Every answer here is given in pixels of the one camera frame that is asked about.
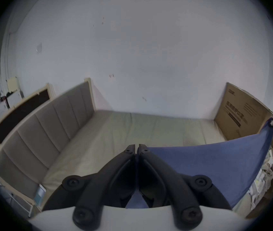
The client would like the black panel with wooden frame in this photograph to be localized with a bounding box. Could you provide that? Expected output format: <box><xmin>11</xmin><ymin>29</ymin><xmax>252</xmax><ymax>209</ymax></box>
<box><xmin>0</xmin><ymin>82</ymin><xmax>54</xmax><ymax>147</ymax></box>

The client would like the white cabinet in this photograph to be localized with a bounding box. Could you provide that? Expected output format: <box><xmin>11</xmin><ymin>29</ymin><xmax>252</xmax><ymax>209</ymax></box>
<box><xmin>6</xmin><ymin>90</ymin><xmax>23</xmax><ymax>109</ymax></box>

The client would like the dark blue shirt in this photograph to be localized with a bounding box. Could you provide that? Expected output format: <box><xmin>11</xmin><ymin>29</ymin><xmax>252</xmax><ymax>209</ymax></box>
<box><xmin>126</xmin><ymin>118</ymin><xmax>273</xmax><ymax>209</ymax></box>

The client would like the bed with beige sheet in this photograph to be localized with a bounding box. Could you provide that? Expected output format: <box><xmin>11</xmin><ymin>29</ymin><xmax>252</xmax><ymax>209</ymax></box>
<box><xmin>41</xmin><ymin>110</ymin><xmax>249</xmax><ymax>219</ymax></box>

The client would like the pile of white papers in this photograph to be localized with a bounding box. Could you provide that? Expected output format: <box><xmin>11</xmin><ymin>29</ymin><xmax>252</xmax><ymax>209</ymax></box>
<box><xmin>246</xmin><ymin>151</ymin><xmax>273</xmax><ymax>217</ymax></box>

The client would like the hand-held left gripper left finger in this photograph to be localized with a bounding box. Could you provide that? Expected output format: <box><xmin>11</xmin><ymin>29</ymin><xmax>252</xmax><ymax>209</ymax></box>
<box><xmin>42</xmin><ymin>144</ymin><xmax>137</xmax><ymax>230</ymax></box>

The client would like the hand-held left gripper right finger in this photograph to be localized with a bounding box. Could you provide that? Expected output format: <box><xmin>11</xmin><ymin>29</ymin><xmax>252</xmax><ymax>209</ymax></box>
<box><xmin>138</xmin><ymin>143</ymin><xmax>232</xmax><ymax>230</ymax></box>

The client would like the pale blue booklet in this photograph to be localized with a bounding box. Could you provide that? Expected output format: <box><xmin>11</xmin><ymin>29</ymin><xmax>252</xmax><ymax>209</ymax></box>
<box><xmin>35</xmin><ymin>184</ymin><xmax>47</xmax><ymax>205</ymax></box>

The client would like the large brown cardboard carton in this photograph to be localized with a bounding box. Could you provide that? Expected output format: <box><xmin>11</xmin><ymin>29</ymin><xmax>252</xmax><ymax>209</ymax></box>
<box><xmin>214</xmin><ymin>82</ymin><xmax>273</xmax><ymax>141</ymax></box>

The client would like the grey padded headboard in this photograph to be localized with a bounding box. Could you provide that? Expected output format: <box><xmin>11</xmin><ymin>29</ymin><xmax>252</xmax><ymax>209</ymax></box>
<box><xmin>0</xmin><ymin>78</ymin><xmax>96</xmax><ymax>207</ymax></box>

